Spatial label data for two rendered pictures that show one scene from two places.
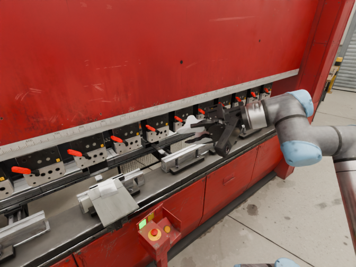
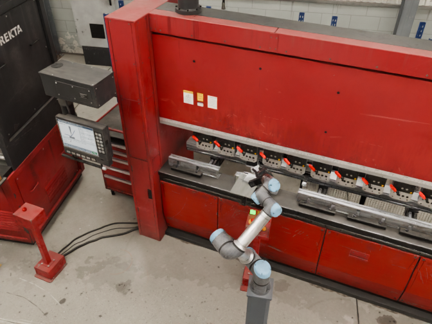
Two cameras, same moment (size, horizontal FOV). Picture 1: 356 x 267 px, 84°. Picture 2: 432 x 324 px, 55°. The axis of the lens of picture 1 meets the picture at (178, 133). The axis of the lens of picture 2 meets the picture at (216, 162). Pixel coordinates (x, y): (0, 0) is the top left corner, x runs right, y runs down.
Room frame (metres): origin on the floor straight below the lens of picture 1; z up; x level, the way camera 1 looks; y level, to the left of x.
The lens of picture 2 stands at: (-0.77, -1.82, 3.33)
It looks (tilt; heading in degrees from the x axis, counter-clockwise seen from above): 38 degrees down; 61
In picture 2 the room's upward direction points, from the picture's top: straight up
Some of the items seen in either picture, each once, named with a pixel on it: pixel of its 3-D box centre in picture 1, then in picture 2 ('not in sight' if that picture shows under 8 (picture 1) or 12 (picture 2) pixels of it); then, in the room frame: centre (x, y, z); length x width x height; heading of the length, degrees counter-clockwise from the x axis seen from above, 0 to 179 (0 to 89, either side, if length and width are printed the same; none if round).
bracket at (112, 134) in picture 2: not in sight; (103, 140); (-0.16, 1.30, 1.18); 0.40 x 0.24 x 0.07; 128
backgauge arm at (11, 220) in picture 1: (16, 203); (219, 155); (0.88, 1.03, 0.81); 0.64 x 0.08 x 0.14; 38
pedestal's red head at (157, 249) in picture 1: (159, 231); (258, 224); (0.73, 0.11, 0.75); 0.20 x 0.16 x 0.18; 138
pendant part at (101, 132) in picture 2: not in sight; (87, 137); (-0.34, 1.04, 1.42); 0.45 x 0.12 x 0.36; 126
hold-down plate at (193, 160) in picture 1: (187, 163); (317, 207); (1.18, -0.07, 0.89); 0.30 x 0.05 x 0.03; 128
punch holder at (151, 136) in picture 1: (154, 125); (297, 162); (1.08, 0.14, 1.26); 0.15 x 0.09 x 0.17; 128
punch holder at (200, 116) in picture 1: (202, 110); (348, 174); (1.33, -0.17, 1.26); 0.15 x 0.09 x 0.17; 128
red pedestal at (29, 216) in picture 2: not in sight; (40, 241); (-0.93, 1.14, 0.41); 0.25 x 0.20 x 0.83; 38
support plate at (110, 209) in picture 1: (112, 199); (245, 185); (0.74, 0.35, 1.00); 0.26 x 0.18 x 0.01; 38
